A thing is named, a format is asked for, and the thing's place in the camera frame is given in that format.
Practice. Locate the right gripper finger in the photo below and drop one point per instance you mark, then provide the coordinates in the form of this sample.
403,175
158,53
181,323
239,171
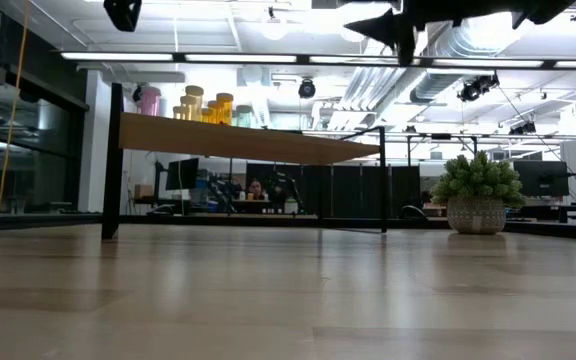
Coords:
380,27
406,47

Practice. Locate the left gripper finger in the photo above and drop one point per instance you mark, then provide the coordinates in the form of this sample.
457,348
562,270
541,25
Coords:
124,14

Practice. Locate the pink medicine bottle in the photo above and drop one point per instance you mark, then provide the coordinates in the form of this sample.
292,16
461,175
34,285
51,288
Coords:
151,102

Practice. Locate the yellow medicine bottle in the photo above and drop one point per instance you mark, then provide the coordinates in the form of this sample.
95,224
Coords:
195,100
185,102

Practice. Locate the yellow-green medicine bottle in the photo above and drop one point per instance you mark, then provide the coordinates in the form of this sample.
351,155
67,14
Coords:
177,114

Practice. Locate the black track spotlight cluster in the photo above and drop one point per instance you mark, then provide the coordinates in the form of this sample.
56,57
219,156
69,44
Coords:
475,89

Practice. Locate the black round ceiling spotlight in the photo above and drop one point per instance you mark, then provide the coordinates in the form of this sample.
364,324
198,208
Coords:
306,89
137,94

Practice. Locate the white globe ceiling lamp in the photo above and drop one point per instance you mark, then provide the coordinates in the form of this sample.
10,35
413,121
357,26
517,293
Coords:
274,29

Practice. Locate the black track spotlight pair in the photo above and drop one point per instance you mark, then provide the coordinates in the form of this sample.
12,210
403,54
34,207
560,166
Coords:
522,129

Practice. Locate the green plant in patterned pot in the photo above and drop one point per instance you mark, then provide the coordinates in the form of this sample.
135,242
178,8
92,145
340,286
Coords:
475,185

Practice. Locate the black room divider panels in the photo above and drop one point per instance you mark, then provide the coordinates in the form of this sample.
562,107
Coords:
348,192

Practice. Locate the black office chair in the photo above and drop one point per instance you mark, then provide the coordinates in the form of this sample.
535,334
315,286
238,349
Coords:
412,212

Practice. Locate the brown cardboard box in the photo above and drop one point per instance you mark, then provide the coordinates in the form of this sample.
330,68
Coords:
144,191

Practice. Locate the wide black computer monitor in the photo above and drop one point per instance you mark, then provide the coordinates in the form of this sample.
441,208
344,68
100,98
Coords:
540,178

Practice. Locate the white device with green light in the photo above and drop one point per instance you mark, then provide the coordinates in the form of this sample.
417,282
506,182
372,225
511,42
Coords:
291,206

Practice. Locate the person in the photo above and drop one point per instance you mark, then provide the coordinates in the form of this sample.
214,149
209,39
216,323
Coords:
255,190

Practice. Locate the silver ventilation duct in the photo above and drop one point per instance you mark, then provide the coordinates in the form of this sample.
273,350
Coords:
433,87

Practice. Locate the wooden shelf with black frame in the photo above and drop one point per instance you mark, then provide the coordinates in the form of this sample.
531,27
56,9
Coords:
243,142

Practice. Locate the black table edge rail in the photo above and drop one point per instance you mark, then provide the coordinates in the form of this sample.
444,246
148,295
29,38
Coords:
43,220

